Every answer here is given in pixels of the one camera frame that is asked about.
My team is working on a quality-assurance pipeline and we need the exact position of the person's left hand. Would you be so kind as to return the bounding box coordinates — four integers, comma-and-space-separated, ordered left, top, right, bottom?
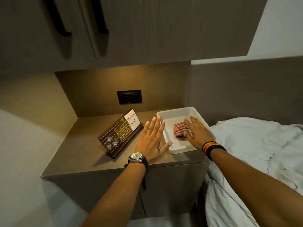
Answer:
135, 115, 173, 165

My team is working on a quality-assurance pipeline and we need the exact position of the person's right hand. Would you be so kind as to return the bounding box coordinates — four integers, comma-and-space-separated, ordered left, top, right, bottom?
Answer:
184, 116, 216, 152

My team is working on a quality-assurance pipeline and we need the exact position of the person's right forearm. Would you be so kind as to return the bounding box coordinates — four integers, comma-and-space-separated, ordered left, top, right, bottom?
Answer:
210, 149, 303, 227

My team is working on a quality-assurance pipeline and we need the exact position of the person's left forearm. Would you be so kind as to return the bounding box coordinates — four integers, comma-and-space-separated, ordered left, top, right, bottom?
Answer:
80, 162, 146, 227

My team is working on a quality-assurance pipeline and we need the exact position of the red striped folded cloth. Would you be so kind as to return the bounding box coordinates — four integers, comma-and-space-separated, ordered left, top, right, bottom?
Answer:
174, 121, 191, 140

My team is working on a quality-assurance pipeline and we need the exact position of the white paper note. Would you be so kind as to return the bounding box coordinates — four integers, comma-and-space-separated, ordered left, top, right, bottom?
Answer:
123, 109, 140, 132

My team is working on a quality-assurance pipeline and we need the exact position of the white plastic tray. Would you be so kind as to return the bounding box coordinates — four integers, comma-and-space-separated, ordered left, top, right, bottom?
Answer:
156, 106, 211, 155

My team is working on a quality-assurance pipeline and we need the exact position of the wooden desk calendar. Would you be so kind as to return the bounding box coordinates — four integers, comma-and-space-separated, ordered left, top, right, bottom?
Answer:
97, 109, 144, 160

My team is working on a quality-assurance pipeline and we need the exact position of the black wristband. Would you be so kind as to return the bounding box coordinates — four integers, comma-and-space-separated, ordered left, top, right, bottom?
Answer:
205, 144, 228, 161

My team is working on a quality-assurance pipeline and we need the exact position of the grey padded headboard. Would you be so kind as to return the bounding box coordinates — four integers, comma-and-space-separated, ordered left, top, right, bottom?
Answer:
190, 56, 303, 131

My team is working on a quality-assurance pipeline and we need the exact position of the white bed duvet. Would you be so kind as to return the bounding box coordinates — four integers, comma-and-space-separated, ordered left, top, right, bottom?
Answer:
203, 117, 303, 227

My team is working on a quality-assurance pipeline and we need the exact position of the brown nightstand cabinet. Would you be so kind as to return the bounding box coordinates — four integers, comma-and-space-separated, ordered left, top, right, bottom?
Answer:
40, 110, 211, 221

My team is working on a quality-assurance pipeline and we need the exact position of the wide brown cabinet door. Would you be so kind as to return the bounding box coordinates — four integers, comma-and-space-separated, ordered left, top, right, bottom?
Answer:
78, 0, 269, 68

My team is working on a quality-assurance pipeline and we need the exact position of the narrow brown cabinet door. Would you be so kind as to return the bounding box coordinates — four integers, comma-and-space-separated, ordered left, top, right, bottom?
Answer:
0, 0, 99, 74

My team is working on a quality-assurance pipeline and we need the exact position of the orange striped bracelet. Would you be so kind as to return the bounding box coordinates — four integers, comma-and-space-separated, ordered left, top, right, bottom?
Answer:
202, 141, 218, 154

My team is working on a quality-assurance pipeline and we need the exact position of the black strap wristwatch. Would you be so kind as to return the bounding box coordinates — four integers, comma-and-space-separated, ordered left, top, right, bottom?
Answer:
124, 152, 149, 169

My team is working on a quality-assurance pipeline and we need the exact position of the black wall power outlet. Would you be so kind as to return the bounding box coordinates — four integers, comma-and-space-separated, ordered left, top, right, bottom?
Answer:
117, 89, 143, 105

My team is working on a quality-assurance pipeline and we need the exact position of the black cabinet door handle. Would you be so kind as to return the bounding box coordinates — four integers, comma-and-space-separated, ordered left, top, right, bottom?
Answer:
91, 0, 110, 35
44, 0, 73, 37

